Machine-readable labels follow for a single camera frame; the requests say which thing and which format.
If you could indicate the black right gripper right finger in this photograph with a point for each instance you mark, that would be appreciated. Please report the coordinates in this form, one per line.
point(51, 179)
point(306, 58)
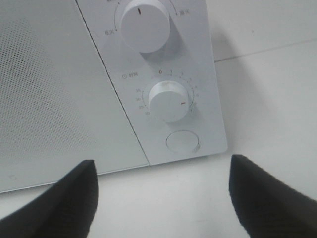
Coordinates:
point(267, 207)

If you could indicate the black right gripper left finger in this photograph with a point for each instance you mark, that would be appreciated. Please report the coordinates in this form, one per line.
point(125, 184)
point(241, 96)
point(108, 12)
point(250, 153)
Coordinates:
point(65, 210)

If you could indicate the round white door button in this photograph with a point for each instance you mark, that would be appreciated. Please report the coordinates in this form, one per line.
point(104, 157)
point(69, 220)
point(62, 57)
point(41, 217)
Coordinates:
point(183, 141)

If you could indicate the white microwave door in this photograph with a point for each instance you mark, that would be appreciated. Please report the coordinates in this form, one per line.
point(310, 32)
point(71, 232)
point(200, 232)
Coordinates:
point(58, 106)

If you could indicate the upper white control knob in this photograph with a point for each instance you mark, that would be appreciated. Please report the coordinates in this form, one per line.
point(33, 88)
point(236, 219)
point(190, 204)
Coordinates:
point(145, 25)

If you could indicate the white timer knob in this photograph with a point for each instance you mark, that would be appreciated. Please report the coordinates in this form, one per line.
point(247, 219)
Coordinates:
point(169, 101)

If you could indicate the white microwave oven body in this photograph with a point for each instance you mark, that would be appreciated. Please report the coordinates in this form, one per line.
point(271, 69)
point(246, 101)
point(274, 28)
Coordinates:
point(186, 58)

